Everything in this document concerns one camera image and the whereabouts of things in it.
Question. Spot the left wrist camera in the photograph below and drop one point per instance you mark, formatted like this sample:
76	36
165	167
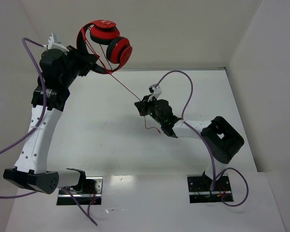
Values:
54	42

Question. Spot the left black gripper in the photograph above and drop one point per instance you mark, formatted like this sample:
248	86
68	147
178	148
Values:
86	61

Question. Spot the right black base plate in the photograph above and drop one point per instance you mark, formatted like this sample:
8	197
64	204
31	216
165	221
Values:
199	189

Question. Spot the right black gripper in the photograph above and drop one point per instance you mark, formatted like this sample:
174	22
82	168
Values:
142	106

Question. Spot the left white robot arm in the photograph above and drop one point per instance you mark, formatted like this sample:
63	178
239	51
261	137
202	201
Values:
30	170

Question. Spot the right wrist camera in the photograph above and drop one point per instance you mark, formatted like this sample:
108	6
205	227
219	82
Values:
155	92

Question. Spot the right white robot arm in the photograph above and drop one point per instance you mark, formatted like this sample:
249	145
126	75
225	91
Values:
220	138

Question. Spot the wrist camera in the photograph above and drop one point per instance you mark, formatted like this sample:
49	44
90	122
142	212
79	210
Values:
54	42
155	92

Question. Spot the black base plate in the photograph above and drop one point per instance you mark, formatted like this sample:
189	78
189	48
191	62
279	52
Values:
199	189
92	191

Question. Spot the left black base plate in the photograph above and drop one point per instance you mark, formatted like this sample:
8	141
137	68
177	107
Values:
92	191

